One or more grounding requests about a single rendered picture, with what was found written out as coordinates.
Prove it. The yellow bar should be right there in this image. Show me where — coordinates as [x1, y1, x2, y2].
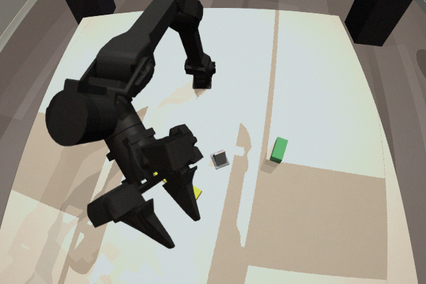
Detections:
[153, 172, 202, 200]

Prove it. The green rectangular block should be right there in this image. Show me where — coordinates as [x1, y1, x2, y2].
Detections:
[270, 136, 288, 164]

